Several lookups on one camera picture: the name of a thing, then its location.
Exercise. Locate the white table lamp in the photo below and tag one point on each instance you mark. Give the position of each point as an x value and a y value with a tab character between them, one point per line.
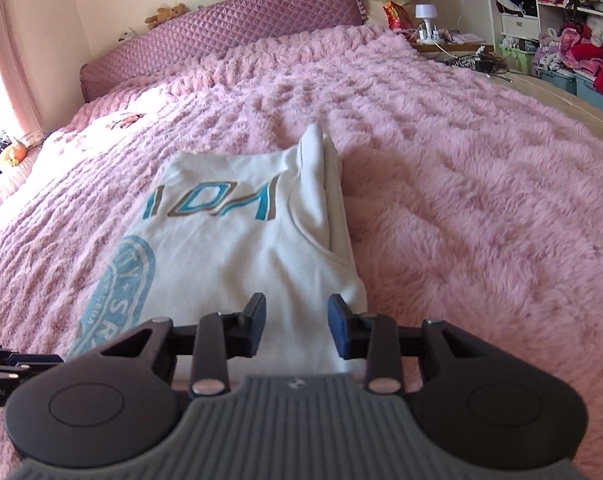
426	15

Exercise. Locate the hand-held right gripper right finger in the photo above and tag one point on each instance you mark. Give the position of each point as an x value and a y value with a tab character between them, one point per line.
337	325

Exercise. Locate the wooden bedside table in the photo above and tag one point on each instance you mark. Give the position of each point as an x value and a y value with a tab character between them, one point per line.
456	46

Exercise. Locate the small brown plush toy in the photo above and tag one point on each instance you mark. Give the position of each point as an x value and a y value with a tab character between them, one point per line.
124	120

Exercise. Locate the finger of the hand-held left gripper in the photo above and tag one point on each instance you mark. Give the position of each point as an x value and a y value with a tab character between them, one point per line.
31	359

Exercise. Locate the black white patterned cloth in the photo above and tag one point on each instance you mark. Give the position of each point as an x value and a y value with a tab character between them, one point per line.
464	61

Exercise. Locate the brown teddy bear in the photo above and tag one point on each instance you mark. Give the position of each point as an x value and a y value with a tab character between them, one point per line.
167	14

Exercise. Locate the white printed sweatshirt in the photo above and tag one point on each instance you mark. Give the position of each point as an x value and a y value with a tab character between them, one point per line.
221	260

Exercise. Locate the green storage bin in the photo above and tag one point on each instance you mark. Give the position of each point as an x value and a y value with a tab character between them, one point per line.
519	59

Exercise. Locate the pink fluffy blanket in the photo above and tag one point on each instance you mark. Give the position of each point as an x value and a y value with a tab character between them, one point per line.
456	185

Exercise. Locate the cream open wardrobe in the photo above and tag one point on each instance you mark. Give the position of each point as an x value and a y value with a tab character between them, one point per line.
519	25

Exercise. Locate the purple quilted headboard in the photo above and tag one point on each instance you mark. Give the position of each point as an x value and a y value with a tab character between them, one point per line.
231	25

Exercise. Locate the cream bed frame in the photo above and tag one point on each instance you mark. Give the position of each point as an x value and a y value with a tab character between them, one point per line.
571	110

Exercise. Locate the teal storage bin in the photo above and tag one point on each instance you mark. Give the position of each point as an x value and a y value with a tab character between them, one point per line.
595	95
556	80

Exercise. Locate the pink curtain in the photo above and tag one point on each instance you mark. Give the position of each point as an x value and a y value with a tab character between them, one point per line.
6	60

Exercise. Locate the red snack bag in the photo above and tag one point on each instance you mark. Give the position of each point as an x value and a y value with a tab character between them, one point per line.
397	16

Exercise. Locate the pile of pink red clothes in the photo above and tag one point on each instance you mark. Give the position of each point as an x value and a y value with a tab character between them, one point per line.
586	55

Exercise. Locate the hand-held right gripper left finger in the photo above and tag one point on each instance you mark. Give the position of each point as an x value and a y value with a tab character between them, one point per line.
256	325

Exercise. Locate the black power adapter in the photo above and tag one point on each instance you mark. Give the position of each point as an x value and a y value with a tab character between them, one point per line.
487	65

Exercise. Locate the orange plush toy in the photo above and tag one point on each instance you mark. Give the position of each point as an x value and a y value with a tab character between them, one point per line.
12	155

